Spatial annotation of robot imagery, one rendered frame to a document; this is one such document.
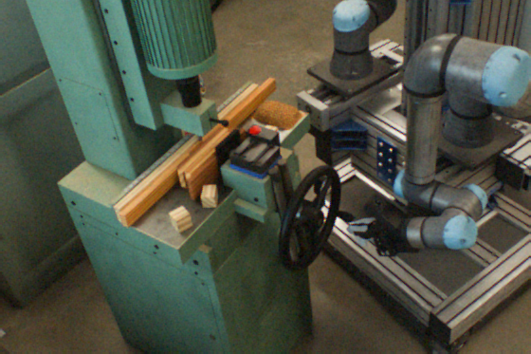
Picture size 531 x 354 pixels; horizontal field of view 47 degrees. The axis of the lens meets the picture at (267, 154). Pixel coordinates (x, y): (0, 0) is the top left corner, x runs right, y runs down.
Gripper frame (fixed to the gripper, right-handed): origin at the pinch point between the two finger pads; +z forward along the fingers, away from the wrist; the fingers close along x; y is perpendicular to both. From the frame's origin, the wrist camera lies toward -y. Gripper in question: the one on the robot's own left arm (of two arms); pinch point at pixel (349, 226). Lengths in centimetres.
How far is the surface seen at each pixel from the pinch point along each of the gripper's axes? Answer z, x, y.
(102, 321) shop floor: 116, -33, 20
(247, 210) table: 9.4, -19.8, -19.8
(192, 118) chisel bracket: 17, -15, -46
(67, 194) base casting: 65, -36, -39
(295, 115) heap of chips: 14.1, 13.7, -29.2
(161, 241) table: 16, -41, -26
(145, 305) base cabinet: 67, -34, 6
